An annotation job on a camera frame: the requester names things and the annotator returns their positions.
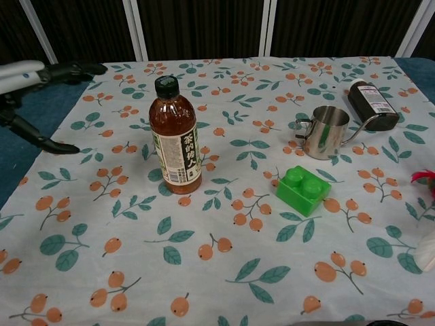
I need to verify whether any white partition frame post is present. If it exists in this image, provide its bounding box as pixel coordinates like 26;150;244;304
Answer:
260;0;278;58
20;0;58;65
124;0;147;62
396;0;434;58

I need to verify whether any steel spouted pouring cup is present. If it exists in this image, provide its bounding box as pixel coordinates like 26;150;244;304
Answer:
294;105;387;160

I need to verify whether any dark brown medicine bottle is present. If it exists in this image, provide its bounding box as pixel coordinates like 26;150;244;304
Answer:
347;78;401;132

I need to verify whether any floral tablecloth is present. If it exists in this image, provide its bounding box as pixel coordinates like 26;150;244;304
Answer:
0;56;435;326

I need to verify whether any white object at edge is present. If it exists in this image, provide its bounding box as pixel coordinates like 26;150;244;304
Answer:
410;170;435;272

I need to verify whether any green toy brick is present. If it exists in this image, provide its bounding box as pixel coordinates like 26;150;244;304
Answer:
275;165;332;218

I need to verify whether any brown tea bottle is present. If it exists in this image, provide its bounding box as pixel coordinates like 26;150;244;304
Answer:
149;76;203;195

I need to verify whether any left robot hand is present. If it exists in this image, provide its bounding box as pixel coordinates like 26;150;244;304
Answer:
0;60;109;156

